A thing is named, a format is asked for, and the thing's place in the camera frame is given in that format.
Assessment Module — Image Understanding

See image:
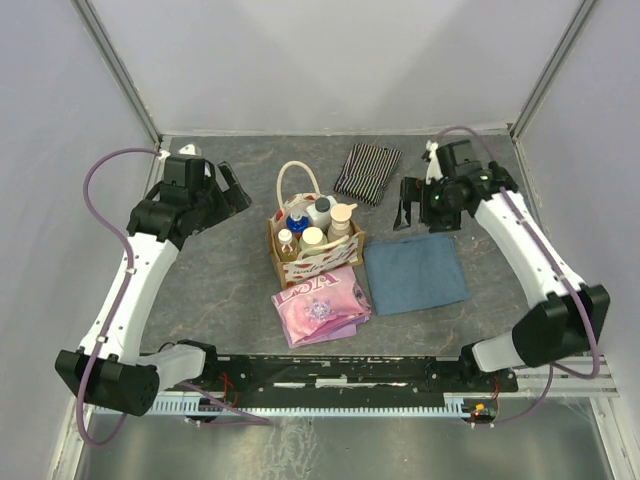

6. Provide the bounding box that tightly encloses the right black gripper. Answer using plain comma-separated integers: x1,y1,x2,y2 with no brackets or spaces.
392,177,463,235

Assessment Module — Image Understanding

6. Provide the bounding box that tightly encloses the striped cloth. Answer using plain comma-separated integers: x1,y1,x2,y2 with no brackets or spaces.
334,143,402,207

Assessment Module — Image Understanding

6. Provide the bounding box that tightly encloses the beige pump bottle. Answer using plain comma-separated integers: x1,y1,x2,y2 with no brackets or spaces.
327,203,357,242

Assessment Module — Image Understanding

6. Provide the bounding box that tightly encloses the blue towel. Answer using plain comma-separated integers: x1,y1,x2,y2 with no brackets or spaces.
364,234,471,316

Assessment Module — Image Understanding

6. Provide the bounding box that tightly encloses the orange bottle blue pump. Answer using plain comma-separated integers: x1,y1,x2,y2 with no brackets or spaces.
285,211,311,239

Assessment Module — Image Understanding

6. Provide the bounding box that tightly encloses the clear yellow liquid bottle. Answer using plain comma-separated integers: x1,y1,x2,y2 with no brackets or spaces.
277,228,299,263

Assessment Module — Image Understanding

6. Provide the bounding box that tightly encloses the white bottle black cap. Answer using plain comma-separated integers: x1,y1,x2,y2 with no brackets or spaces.
305,195,337,233

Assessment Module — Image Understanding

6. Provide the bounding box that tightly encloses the watermelon print canvas bag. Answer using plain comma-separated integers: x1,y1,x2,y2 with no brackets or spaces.
266,161,365,289

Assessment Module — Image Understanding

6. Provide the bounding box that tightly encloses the pink printed cloth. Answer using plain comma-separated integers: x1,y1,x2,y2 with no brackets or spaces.
271,266,372,349

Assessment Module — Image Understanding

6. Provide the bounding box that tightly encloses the green bottle cream cap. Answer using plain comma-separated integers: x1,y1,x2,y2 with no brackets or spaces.
297,226,328,260

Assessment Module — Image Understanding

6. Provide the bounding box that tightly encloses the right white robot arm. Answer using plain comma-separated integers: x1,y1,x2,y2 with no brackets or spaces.
393,140,611,391

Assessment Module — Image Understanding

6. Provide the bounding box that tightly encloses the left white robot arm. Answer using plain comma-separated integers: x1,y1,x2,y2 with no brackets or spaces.
55,152,251,416

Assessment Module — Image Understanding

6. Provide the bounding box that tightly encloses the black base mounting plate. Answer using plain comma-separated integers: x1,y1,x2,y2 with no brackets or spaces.
192,354,518,406

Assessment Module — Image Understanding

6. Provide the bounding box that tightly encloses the left aluminium frame post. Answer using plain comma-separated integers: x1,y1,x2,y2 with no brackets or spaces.
69,0,164,146

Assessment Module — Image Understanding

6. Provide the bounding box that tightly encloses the aluminium frame post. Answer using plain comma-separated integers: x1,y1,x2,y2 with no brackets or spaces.
508,0,600,140
69,0,164,146

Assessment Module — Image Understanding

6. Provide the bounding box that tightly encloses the light blue cable duct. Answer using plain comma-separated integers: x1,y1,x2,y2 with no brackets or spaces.
93,391,476,416

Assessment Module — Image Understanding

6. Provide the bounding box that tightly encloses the aluminium front rail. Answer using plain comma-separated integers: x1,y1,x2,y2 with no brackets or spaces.
514,356,619,398

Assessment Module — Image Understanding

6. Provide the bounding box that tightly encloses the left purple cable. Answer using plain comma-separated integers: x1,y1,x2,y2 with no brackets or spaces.
74,146,274,447

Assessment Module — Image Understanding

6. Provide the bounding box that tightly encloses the right aluminium frame post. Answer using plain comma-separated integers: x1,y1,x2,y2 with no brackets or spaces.
508,0,600,140

